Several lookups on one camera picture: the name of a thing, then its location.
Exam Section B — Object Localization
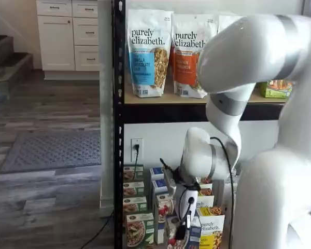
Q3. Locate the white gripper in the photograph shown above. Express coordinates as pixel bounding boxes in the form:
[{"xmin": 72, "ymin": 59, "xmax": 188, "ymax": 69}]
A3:
[{"xmin": 175, "ymin": 188, "xmax": 199, "ymax": 241}]

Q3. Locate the blue white flax oatmeal box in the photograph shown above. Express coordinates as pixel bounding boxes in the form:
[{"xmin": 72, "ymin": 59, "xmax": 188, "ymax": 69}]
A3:
[
  {"xmin": 155, "ymin": 193, "xmax": 176, "ymax": 246},
  {"xmin": 165, "ymin": 214, "xmax": 202, "ymax": 249}
]

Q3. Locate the yellow purely elizabeth granola box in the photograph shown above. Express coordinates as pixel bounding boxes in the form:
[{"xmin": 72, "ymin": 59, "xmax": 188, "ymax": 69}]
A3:
[
  {"xmin": 196, "ymin": 206, "xmax": 225, "ymax": 249},
  {"xmin": 196, "ymin": 188, "xmax": 215, "ymax": 210},
  {"xmin": 200, "ymin": 176, "xmax": 214, "ymax": 189}
]

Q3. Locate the green apple cinnamon oatmeal box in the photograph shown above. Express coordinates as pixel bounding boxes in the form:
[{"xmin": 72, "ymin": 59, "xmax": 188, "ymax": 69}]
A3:
[
  {"xmin": 123, "ymin": 181, "xmax": 145, "ymax": 199},
  {"xmin": 126, "ymin": 212, "xmax": 155, "ymax": 249},
  {"xmin": 123, "ymin": 197, "xmax": 148, "ymax": 215},
  {"xmin": 123, "ymin": 164, "xmax": 145, "ymax": 182}
]

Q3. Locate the blue purely elizabeth granola box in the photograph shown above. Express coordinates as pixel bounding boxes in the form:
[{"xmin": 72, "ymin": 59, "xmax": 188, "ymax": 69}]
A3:
[
  {"xmin": 149, "ymin": 167, "xmax": 165, "ymax": 181},
  {"xmin": 151, "ymin": 178, "xmax": 171, "ymax": 197}
]

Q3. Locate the wooden shelf board with bags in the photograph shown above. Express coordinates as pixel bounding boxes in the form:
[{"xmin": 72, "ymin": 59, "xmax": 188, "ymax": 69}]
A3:
[{"xmin": 124, "ymin": 88, "xmax": 287, "ymax": 105}]

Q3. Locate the green Bobo's apple pie box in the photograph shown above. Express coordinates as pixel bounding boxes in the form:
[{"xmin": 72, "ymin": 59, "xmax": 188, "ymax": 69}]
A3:
[{"xmin": 257, "ymin": 79, "xmax": 293, "ymax": 99}]

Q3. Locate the grey patterned floor mat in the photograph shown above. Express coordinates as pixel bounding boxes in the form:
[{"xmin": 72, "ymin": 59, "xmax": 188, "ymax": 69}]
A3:
[{"xmin": 0, "ymin": 130, "xmax": 102, "ymax": 174}]

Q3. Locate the orange label granola bag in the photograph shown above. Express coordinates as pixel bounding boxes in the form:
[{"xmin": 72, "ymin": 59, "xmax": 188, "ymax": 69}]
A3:
[{"xmin": 171, "ymin": 13, "xmax": 210, "ymax": 99}]

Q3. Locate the blue label granola bag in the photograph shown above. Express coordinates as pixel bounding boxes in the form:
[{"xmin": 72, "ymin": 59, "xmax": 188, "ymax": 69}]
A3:
[{"xmin": 126, "ymin": 9, "xmax": 174, "ymax": 99}]

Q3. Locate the red label granola bag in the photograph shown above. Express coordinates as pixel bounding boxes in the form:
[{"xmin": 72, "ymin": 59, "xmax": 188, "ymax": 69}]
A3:
[{"xmin": 217, "ymin": 15, "xmax": 246, "ymax": 36}]

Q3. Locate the white kitchen cabinet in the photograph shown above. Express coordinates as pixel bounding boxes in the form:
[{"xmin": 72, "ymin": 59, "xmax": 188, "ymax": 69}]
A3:
[{"xmin": 36, "ymin": 0, "xmax": 100, "ymax": 80}]

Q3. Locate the carpeted staircase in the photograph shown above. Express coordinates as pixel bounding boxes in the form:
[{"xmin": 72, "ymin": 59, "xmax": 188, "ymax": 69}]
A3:
[{"xmin": 0, "ymin": 18, "xmax": 34, "ymax": 85}]

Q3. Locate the black gripper connector cable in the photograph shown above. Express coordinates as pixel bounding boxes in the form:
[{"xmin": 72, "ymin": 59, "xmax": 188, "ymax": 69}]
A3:
[{"xmin": 179, "ymin": 186, "xmax": 195, "ymax": 229}]

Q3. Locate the black camera cable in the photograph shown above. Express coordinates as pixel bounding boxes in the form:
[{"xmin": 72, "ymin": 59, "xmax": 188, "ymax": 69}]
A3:
[{"xmin": 209, "ymin": 136, "xmax": 236, "ymax": 249}]

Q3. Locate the thin black floor cable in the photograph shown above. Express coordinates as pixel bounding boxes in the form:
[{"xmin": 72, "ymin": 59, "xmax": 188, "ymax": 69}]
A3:
[{"xmin": 80, "ymin": 210, "xmax": 115, "ymax": 249}]

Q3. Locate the white wall outlet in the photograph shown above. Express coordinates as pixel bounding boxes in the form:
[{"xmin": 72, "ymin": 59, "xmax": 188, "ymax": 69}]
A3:
[{"xmin": 131, "ymin": 138, "xmax": 144, "ymax": 162}]

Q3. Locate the black plug with cable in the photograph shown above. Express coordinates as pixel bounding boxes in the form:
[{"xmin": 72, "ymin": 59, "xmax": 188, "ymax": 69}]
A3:
[{"xmin": 133, "ymin": 144, "xmax": 140, "ymax": 167}]

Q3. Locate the black metal shelf frame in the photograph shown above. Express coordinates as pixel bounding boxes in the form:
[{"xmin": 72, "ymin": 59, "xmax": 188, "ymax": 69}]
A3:
[{"xmin": 112, "ymin": 0, "xmax": 287, "ymax": 249}]

